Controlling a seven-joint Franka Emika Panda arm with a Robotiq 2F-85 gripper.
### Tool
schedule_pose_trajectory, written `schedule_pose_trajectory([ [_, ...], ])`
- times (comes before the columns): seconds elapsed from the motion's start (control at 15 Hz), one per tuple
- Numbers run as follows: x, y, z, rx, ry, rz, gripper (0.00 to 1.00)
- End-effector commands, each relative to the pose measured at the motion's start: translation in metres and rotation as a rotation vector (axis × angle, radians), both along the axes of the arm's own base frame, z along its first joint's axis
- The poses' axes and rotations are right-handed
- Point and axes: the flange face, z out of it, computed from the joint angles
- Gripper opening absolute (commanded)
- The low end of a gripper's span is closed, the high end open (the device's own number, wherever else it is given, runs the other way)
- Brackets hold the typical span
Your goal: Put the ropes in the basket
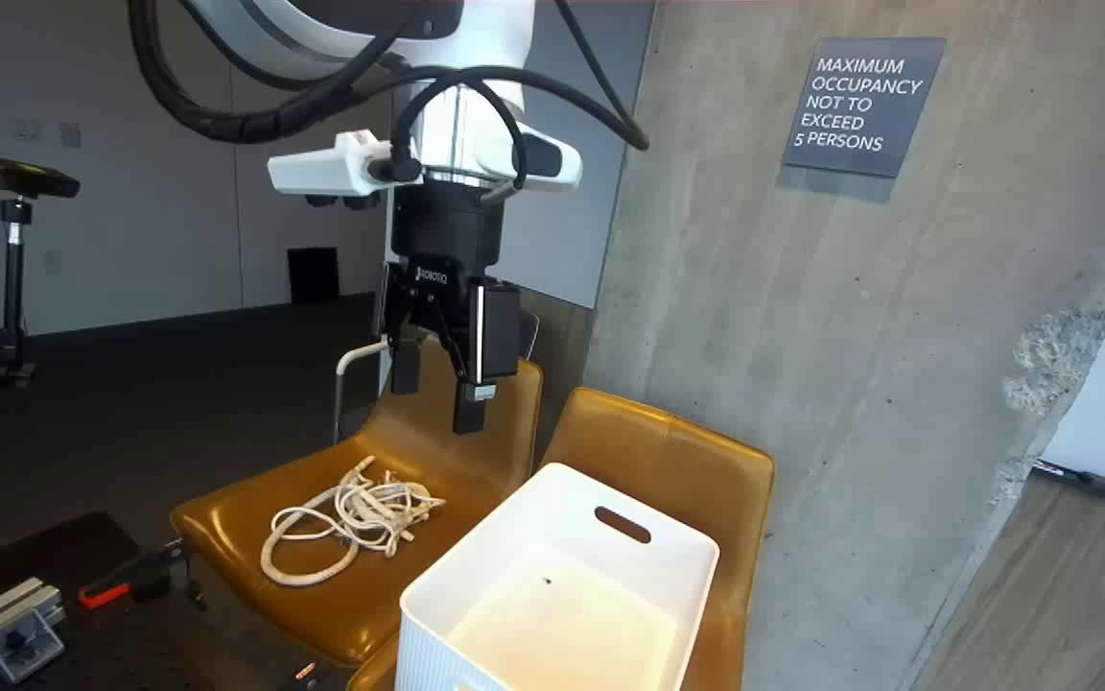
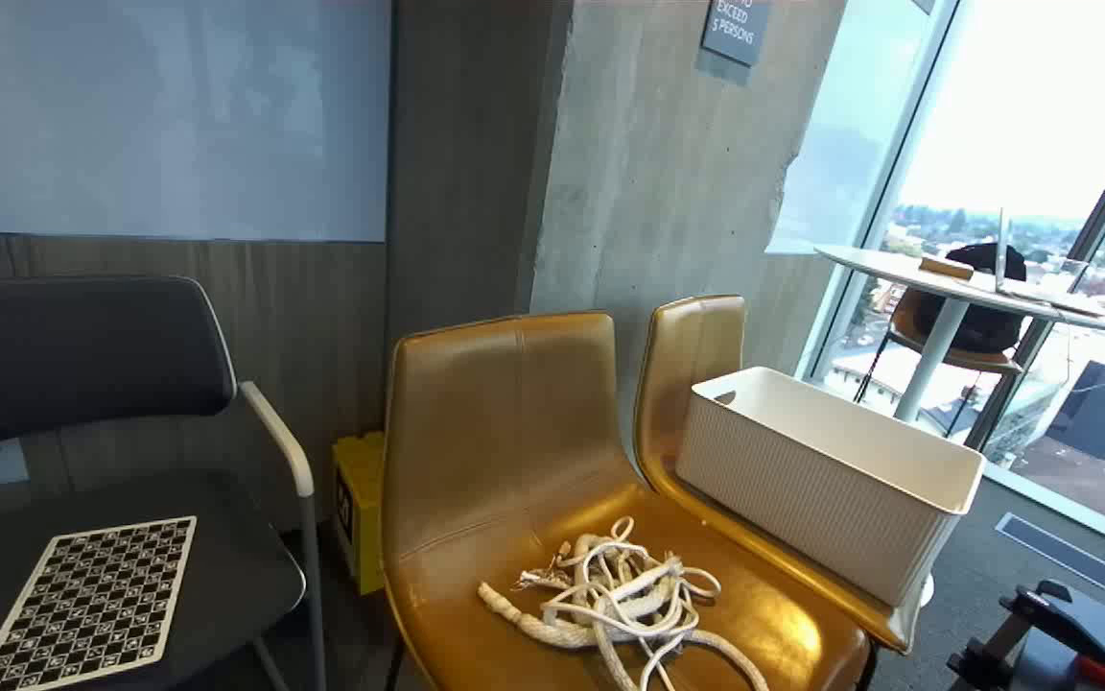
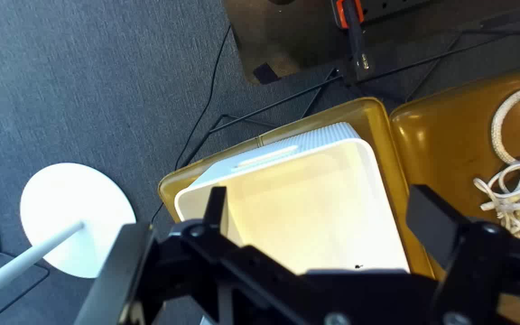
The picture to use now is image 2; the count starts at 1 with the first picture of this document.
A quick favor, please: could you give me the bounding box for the wall whiteboard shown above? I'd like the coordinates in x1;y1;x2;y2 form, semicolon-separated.
0;0;392;241

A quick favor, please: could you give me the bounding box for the dark grey armchair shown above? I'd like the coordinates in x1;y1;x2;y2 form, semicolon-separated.
0;277;327;691

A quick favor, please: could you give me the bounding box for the black white patterned board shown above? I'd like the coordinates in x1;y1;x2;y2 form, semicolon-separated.
0;514;199;691

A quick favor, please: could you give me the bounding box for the yellow box on floor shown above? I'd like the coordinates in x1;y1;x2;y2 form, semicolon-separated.
333;428;383;596

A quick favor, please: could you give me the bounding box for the grey occupancy sign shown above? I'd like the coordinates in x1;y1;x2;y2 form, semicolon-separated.
701;0;772;67

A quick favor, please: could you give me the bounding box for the black red clamp tool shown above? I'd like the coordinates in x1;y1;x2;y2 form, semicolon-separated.
948;579;1105;691

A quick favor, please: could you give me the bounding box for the golden chair under basket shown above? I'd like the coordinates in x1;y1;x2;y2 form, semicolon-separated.
634;291;919;651

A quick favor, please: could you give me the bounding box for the golden chair with ropes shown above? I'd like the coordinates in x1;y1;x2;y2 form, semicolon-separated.
383;310;872;691

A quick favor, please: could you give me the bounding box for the brown chair by window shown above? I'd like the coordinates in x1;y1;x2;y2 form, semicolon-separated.
855;241;1030;399

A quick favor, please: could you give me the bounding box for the white round table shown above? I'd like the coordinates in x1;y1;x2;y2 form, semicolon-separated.
823;246;1105;423

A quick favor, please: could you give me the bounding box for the white plastic basket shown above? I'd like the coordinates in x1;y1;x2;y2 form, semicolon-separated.
677;369;982;607

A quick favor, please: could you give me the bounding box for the white rope bundle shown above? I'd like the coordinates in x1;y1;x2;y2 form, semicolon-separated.
475;514;776;691

